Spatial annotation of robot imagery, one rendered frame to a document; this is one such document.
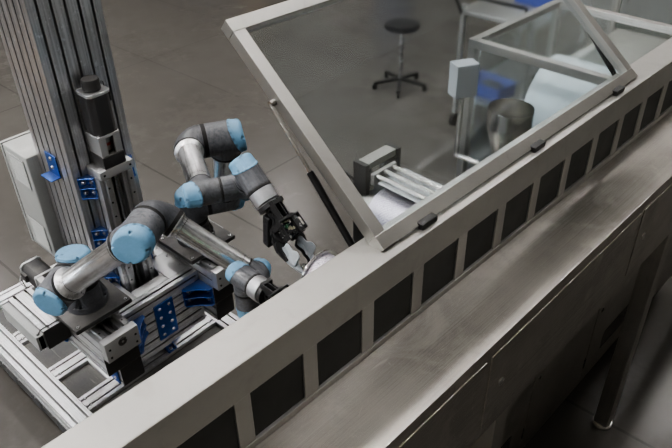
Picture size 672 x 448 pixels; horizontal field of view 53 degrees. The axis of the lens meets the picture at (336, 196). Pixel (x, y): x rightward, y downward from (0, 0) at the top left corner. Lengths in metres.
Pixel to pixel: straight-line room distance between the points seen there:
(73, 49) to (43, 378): 1.50
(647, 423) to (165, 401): 2.59
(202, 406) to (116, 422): 0.13
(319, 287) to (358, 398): 0.24
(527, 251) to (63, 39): 1.55
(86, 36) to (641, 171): 1.77
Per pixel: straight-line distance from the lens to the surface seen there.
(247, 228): 4.17
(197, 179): 1.96
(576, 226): 1.79
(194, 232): 2.16
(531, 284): 1.58
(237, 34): 1.37
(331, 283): 1.20
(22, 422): 3.41
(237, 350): 1.10
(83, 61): 2.39
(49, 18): 2.31
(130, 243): 2.04
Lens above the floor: 2.45
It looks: 34 degrees down
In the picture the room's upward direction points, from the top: 1 degrees counter-clockwise
